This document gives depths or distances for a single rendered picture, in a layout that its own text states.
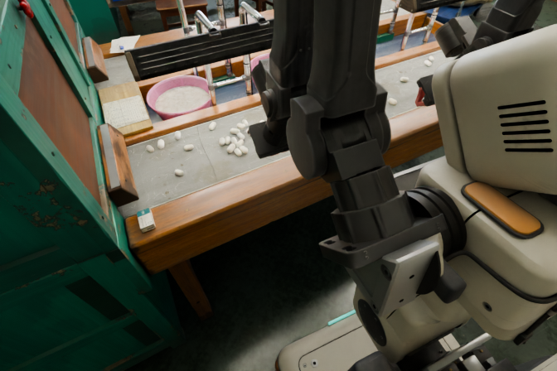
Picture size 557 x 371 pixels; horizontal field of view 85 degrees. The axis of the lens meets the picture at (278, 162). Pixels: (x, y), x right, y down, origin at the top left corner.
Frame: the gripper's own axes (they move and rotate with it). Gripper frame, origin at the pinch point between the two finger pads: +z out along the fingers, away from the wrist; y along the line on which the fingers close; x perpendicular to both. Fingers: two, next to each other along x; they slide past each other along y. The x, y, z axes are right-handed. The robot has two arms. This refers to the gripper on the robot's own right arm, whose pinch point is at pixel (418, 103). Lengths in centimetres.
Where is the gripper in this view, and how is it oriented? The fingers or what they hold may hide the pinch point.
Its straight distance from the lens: 90.8
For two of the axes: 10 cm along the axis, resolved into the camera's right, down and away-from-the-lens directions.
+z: -1.8, 2.8, 9.4
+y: -9.2, 3.0, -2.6
